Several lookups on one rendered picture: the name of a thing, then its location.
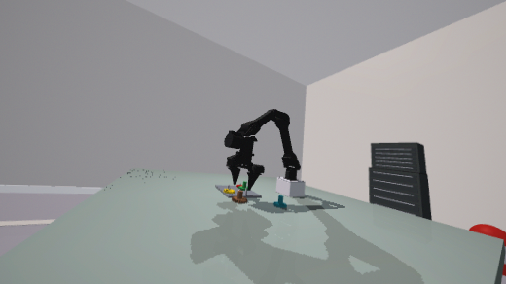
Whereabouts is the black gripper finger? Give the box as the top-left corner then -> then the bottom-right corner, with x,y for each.
228,168 -> 240,185
247,172 -> 262,191

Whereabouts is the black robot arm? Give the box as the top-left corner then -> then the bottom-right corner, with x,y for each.
224,109 -> 301,181

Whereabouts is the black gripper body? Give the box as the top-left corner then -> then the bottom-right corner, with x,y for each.
226,150 -> 265,174

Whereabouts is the brown gear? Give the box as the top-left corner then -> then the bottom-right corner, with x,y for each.
232,191 -> 247,204

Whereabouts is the teal gear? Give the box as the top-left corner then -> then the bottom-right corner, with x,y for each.
273,195 -> 287,208

